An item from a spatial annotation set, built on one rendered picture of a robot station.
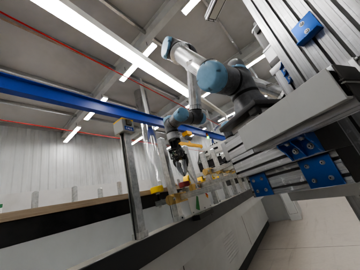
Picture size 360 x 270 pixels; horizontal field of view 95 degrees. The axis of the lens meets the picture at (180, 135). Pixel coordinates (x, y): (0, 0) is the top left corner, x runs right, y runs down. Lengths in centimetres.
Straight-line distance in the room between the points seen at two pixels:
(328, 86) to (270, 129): 15
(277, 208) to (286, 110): 337
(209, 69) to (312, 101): 37
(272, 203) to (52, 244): 343
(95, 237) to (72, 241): 9
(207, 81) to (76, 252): 82
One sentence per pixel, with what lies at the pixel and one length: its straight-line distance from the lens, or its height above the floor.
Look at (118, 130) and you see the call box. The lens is 83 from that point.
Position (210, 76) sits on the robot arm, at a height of 118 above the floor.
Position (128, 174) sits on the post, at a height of 95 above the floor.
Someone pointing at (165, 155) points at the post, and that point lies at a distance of 97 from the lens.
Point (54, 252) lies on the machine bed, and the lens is 84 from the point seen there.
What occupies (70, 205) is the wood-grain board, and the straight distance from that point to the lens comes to 85.
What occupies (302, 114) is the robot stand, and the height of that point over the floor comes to 89.
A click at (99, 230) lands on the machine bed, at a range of 91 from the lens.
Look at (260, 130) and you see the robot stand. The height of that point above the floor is 91.
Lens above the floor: 80
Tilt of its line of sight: 21 degrees up
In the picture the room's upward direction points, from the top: 16 degrees counter-clockwise
